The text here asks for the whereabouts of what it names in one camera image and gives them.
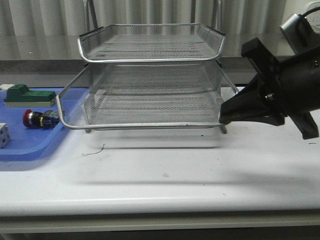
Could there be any white circuit breaker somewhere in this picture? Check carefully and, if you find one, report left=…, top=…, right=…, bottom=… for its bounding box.
left=0, top=123, right=11, bottom=149

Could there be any white appliance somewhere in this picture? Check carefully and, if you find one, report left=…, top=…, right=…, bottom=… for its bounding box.
left=304, top=0, right=320, bottom=28

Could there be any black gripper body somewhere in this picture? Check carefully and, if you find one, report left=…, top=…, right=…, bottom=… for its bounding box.
left=241, top=38, right=320, bottom=140

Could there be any red emergency stop button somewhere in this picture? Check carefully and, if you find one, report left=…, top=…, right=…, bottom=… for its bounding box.
left=22, top=109, right=61, bottom=129

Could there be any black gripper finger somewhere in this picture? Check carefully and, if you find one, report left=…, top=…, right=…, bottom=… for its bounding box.
left=219, top=75, right=269, bottom=123

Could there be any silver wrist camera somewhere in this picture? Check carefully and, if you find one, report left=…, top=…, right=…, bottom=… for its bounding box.
left=279, top=13, right=320, bottom=55

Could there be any mesh tray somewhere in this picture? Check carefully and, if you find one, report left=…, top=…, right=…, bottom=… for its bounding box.
left=82, top=90, right=223, bottom=125
left=77, top=23, right=226, bottom=63
left=56, top=61, right=238, bottom=131

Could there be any blue plastic tray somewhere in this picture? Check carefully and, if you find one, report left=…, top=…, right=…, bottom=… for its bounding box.
left=0, top=87, right=90, bottom=157

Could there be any thin wire scrap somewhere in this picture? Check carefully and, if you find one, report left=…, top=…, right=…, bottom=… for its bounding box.
left=81, top=144, right=106, bottom=156

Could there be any grey back counter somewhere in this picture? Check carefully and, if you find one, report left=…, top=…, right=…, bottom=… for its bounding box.
left=0, top=32, right=294, bottom=88

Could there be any silver rack frame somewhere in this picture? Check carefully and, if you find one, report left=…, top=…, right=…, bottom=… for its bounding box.
left=83, top=0, right=229, bottom=135

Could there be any green electrical module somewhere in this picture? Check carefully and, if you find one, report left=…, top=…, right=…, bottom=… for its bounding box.
left=4, top=84, right=56, bottom=107

